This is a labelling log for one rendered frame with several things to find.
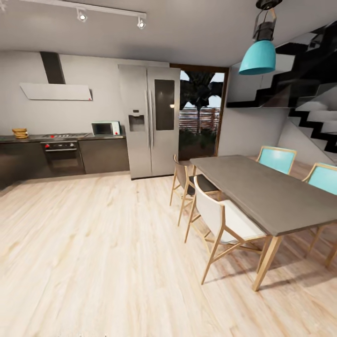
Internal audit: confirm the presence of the popcorn bag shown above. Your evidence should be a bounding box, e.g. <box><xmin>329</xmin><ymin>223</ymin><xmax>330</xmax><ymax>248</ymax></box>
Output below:
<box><xmin>12</xmin><ymin>129</ymin><xmax>29</xmax><ymax>139</ymax></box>

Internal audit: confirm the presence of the microwave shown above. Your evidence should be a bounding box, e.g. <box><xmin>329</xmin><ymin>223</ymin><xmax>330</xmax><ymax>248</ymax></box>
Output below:
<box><xmin>91</xmin><ymin>121</ymin><xmax>121</xmax><ymax>136</ymax></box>

